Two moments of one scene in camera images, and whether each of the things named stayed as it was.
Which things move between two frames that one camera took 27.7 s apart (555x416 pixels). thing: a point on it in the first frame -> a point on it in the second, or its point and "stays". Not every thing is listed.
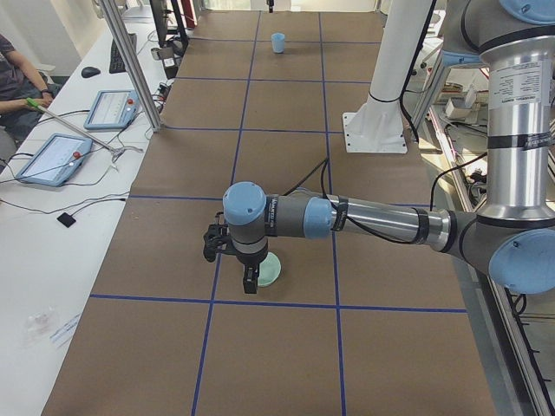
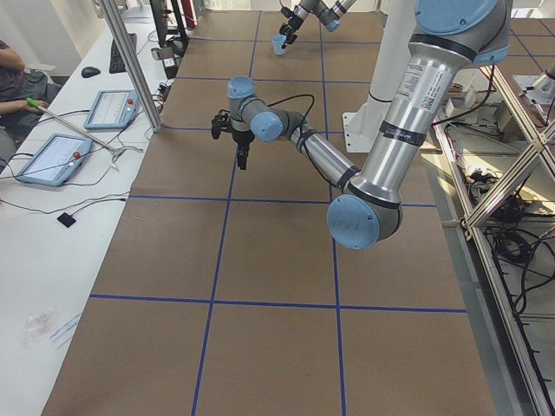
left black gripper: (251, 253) -> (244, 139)
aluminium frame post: (130, 56) stays
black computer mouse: (90, 72) stays
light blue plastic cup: (277, 41) stays
